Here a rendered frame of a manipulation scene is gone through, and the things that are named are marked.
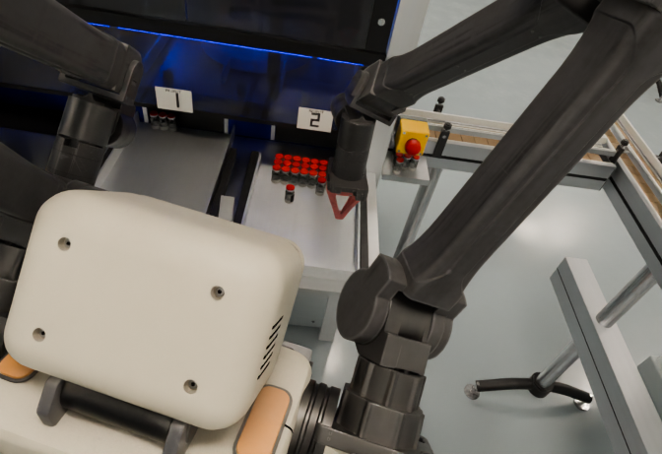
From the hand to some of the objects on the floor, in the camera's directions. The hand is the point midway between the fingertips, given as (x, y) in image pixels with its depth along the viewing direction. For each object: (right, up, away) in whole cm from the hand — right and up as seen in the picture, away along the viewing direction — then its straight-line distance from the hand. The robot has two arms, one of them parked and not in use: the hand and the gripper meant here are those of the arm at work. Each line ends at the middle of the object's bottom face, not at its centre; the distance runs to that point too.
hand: (339, 215), depth 87 cm
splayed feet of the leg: (+74, -72, +94) cm, 140 cm away
